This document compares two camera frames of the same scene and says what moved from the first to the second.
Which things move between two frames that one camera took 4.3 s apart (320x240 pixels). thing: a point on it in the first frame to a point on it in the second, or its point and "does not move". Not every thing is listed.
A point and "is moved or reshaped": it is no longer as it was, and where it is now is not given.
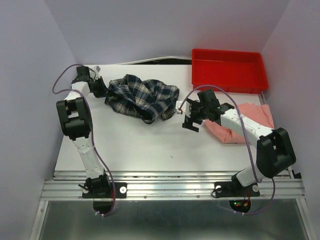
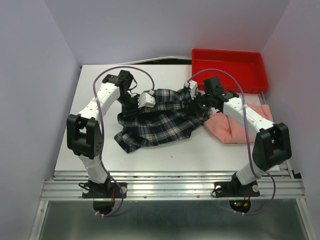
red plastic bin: x=234 y=71 does not move
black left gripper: x=104 y=89 to x=135 y=110
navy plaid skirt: x=148 y=100 is moved or reshaped
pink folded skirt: x=260 y=113 does not move
